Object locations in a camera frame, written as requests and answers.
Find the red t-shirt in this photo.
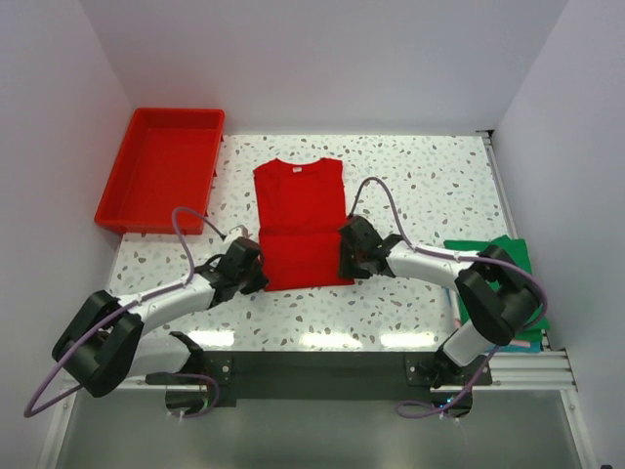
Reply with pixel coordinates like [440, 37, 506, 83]
[254, 158, 354, 291]

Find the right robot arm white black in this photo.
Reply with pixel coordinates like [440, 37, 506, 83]
[339, 216, 547, 388]

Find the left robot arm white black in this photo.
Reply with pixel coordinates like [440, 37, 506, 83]
[52, 236, 268, 398]

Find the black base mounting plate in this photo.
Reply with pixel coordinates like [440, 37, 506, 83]
[145, 349, 493, 409]

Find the red plastic bin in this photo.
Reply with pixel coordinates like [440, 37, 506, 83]
[94, 107, 226, 235]

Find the folded teal t-shirt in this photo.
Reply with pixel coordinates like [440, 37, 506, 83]
[499, 340, 542, 354]

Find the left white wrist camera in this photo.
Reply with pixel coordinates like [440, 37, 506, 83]
[223, 225, 249, 242]

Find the aluminium frame rail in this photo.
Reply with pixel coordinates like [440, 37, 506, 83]
[38, 352, 596, 468]

